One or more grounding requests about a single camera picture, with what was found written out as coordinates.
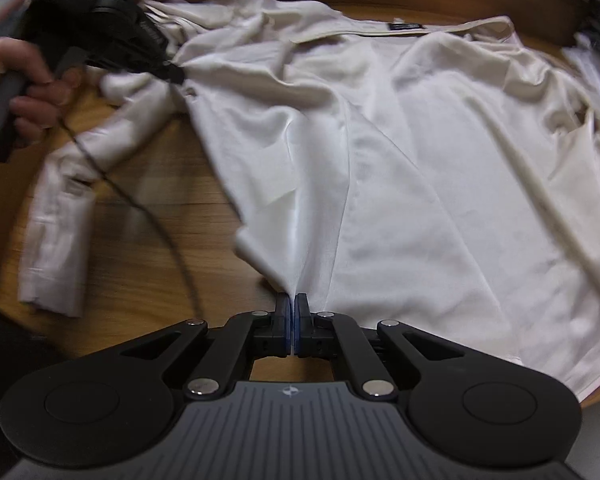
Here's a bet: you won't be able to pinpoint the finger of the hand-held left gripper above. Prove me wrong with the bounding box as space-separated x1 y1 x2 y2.
147 55 187 86

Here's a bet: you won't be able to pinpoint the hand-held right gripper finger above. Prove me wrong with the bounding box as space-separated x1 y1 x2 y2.
293 292 471 401
115 292 294 401

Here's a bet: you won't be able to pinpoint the cream shirt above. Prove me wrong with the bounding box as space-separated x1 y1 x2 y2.
17 2 600 402

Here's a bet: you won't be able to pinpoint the white folded clothes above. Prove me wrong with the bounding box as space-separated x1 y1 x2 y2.
562 30 600 131

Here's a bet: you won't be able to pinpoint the person's left hand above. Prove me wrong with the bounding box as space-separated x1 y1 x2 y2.
0 37 87 147

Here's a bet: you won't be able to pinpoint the black cable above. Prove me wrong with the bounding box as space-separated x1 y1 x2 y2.
55 110 206 321

